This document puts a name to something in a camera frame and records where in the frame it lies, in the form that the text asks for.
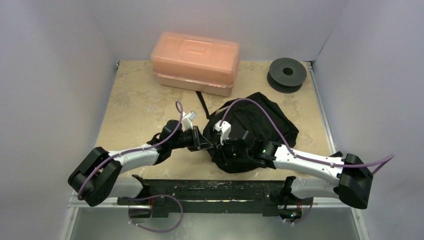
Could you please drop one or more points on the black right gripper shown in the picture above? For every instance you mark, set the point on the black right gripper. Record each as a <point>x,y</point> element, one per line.
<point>224,147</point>

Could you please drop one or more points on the aluminium table edge rail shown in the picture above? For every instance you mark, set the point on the aluminium table edge rail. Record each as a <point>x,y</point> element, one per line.
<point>325,122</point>

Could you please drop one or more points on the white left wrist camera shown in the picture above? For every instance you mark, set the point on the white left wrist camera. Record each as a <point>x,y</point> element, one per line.
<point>187,119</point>

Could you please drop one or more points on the translucent orange plastic storage box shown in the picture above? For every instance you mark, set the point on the translucent orange plastic storage box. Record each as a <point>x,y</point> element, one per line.
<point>196,63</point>

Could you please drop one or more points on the aluminium front frame rail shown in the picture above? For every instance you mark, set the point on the aluminium front frame rail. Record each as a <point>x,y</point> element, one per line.
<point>202,206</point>

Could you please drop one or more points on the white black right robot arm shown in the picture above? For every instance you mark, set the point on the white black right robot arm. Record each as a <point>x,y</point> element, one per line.
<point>340,177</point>

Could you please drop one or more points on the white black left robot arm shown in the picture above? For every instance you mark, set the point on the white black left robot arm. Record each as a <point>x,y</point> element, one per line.
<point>97,177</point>

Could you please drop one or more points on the dark grey filament spool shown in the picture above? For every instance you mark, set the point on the dark grey filament spool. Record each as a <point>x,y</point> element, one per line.
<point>286,75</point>

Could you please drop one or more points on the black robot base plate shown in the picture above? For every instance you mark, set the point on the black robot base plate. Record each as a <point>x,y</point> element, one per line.
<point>271,191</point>

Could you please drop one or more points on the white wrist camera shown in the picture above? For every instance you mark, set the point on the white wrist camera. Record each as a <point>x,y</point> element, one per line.
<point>187,119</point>
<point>224,129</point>

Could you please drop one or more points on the black fabric student bag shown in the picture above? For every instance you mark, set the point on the black fabric student bag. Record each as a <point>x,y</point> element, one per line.
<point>252,118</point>

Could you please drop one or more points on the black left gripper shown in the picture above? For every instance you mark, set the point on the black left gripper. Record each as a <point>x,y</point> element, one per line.
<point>199,142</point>

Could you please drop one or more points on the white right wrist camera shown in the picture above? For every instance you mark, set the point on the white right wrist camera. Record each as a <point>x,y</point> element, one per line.
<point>224,129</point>

